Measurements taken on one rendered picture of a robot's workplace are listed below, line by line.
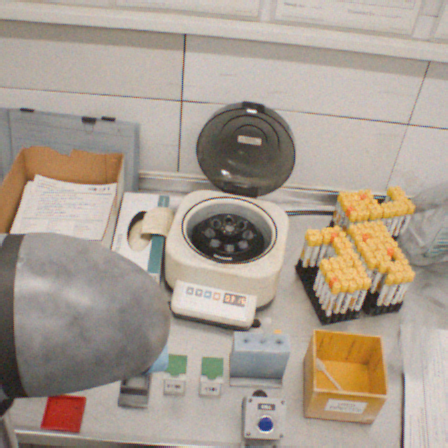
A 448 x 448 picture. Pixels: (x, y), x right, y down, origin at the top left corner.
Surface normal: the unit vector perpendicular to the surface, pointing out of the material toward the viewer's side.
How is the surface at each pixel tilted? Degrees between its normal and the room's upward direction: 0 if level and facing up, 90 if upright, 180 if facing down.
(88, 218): 2
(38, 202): 1
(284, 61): 90
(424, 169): 90
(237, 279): 90
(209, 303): 25
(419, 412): 1
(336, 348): 90
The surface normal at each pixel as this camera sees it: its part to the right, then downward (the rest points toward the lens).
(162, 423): 0.09, -0.72
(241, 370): 0.00, 0.70
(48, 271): 0.30, -0.56
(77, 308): 0.61, -0.18
